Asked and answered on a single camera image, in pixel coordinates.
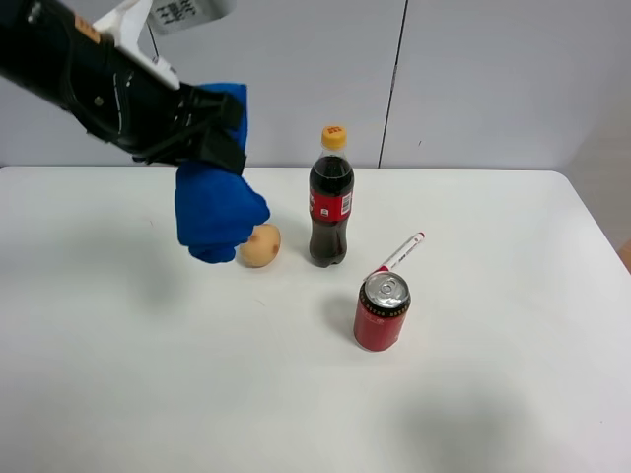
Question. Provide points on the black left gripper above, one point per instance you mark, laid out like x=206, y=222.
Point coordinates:
x=155, y=124

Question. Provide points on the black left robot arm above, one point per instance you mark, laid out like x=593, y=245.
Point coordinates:
x=97, y=72

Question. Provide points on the tan round potato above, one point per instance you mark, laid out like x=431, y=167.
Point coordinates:
x=262, y=246

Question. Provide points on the cola bottle yellow cap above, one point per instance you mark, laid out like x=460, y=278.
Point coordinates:
x=331, y=185

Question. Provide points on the white red pen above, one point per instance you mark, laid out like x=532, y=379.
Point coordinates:
x=400, y=254

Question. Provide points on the red soda can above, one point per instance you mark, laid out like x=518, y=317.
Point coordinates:
x=384, y=299

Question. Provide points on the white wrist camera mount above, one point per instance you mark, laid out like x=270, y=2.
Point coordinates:
x=143, y=29

